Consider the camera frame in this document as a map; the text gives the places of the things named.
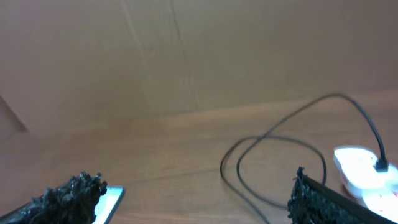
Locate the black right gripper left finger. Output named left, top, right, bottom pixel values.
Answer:
left=1, top=172, right=108, bottom=224

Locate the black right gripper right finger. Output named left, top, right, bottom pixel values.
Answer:
left=287, top=167, right=394, bottom=224

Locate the blue Samsung Galaxy smartphone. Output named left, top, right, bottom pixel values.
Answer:
left=93, top=185, right=125, bottom=224

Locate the black USB charging cable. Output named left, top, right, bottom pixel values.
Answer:
left=219, top=92, right=389, bottom=224

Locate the white charger plug adapter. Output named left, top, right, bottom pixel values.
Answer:
left=333, top=146, right=397, bottom=197

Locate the white power strip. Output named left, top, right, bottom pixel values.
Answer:
left=340, top=173, right=397, bottom=223

